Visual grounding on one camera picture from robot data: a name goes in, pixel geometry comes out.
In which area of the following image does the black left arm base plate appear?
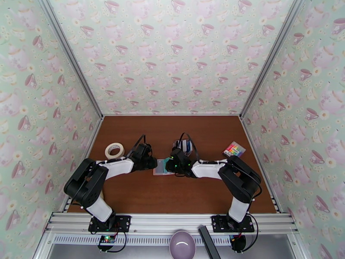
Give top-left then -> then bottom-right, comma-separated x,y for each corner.
88,215 -> 132,235

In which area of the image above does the perforated metal strip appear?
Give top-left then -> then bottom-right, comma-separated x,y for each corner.
52,234 -> 235,247

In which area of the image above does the wide aluminium frame rail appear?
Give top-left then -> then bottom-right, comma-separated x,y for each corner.
44,212 -> 300,235

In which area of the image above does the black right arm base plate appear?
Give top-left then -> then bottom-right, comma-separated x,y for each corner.
210,214 -> 256,234

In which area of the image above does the black round controller box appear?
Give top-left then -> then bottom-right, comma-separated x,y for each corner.
229,234 -> 247,253

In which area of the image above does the small green circuit board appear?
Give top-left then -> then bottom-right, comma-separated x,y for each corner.
98,235 -> 117,246

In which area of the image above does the white masking tape roll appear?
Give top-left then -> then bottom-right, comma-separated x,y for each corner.
104,142 -> 125,160

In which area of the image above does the colourful sticky flags pack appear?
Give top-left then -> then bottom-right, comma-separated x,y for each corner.
222,141 -> 247,158

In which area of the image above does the black flat bar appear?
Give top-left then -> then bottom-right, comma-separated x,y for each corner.
198,225 -> 222,259

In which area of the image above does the purple bowl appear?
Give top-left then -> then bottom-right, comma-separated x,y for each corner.
169,230 -> 197,259

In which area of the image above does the aluminium frame post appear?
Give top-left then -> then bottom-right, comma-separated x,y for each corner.
239,0 -> 308,120
36,0 -> 105,119

